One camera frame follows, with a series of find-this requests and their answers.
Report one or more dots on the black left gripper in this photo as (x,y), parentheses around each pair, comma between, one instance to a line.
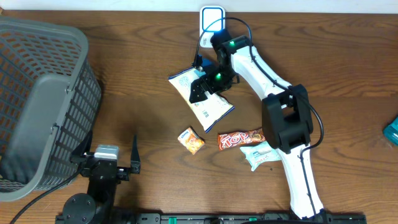
(79,155)

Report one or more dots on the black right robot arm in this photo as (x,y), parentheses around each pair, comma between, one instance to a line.
(286,114)

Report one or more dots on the small orange snack box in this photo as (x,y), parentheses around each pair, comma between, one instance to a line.
(191,141)

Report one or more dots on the grey plastic shopping basket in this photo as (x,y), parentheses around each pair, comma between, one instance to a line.
(49,101)

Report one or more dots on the red Top chocolate bar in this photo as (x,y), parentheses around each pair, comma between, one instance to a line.
(239,138)

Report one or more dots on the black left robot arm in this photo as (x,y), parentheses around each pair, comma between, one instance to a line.
(94,206)

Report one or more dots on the blue mouthwash bottle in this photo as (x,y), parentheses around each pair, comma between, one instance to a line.
(391,132)

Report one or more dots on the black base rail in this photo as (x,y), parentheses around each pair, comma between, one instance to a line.
(155,218)

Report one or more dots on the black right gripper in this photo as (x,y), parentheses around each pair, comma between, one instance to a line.
(194,84)

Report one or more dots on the light blue snack packet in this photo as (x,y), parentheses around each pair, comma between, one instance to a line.
(257,155)

